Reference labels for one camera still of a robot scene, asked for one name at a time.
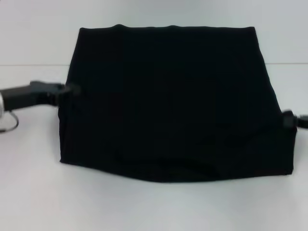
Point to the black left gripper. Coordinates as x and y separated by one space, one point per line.
24 95

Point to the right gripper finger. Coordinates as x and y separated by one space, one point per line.
288 119

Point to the black shirt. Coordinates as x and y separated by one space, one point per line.
168 96

